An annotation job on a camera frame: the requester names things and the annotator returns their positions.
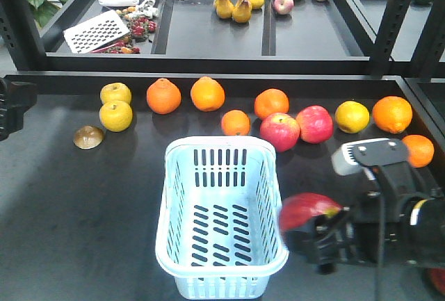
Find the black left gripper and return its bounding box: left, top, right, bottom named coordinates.
left=1, top=78, right=38, bottom=140

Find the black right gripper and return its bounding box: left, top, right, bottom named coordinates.
left=312, top=165, right=445, bottom=270

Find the dark red apple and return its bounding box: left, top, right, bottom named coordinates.
left=279, top=193, right=343, bottom=233

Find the light blue plastic basket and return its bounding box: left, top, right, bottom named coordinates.
left=155, top=136, right=289, bottom=300

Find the yellow apple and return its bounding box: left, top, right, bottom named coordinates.
left=99, top=82, right=132, bottom=104

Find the white perforated grater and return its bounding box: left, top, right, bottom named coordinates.
left=63, top=10, right=129, bottom=54

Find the pink red apple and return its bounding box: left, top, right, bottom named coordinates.
left=296, top=105, right=334, bottom=144

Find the red apple middle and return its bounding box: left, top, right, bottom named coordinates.
left=259, top=113, right=300, bottom=152

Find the orange fruit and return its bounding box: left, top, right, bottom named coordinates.
left=146, top=78, right=181, bottom=115
left=191, top=76, right=225, bottom=112

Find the brown pear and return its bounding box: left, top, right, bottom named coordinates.
left=213, top=0, right=265, bottom=24

